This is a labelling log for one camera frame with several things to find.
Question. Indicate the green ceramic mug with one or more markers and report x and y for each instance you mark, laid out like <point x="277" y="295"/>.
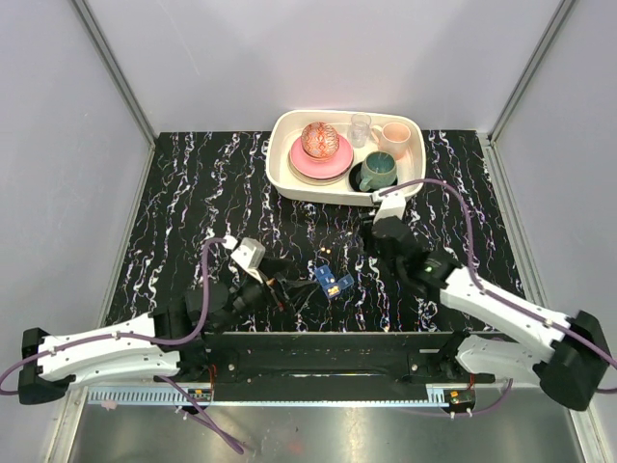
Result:
<point x="378" y="170"/>

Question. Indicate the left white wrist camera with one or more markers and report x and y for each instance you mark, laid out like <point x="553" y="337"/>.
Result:
<point x="248" y="254"/>

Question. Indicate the clear drinking glass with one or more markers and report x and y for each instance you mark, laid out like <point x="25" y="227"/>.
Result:
<point x="359" y="129"/>

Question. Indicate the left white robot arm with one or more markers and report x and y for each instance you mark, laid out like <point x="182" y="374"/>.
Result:
<point x="167" y="342"/>

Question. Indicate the orange patterned bowl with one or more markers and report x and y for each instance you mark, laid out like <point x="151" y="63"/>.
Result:
<point x="319" y="141"/>

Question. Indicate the black saucer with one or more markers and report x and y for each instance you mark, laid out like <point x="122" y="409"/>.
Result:
<point x="355" y="179"/>

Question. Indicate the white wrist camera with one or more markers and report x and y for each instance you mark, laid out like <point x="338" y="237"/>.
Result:
<point x="248" y="254"/>
<point x="389" y="205"/>

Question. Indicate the white slotted cable duct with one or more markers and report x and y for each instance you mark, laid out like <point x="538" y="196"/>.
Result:
<point x="168" y="396"/>

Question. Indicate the pink ceramic mug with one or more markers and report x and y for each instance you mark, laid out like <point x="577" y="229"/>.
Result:
<point x="392" y="138"/>

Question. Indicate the white rectangular dish tub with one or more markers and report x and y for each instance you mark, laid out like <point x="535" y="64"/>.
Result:
<point x="289" y="127"/>

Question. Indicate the blue pill organizer box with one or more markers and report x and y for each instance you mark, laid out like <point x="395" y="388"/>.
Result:
<point x="332" y="286"/>

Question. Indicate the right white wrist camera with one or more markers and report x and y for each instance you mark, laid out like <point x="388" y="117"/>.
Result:
<point x="389" y="205"/>

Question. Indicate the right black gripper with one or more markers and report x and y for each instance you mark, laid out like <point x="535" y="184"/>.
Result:
<point x="373" y="251"/>

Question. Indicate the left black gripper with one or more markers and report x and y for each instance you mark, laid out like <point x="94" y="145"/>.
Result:
<point x="297" y="294"/>

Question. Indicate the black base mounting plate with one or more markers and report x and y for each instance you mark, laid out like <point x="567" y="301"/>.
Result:
<point x="324" y="367"/>

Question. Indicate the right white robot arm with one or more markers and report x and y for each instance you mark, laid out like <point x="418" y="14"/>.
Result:
<point x="566" y="356"/>

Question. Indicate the cream plate under pink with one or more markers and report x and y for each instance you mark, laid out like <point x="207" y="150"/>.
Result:
<point x="314" y="181"/>

